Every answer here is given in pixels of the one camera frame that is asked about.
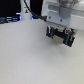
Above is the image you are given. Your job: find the black kcup holder drawer box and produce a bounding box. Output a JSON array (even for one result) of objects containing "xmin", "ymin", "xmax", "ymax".
[{"xmin": 45, "ymin": 25, "xmax": 76, "ymax": 48}]

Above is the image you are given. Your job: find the dark equipment with blue light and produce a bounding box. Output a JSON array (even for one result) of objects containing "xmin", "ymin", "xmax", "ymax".
[{"xmin": 0, "ymin": 13, "xmax": 21, "ymax": 24}]

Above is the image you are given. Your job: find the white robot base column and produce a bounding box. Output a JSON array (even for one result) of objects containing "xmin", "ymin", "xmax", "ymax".
[{"xmin": 20, "ymin": 0, "xmax": 32, "ymax": 20}]

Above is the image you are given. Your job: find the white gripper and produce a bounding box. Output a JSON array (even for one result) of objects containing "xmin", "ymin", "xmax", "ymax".
[{"xmin": 43, "ymin": 0, "xmax": 81, "ymax": 46}]

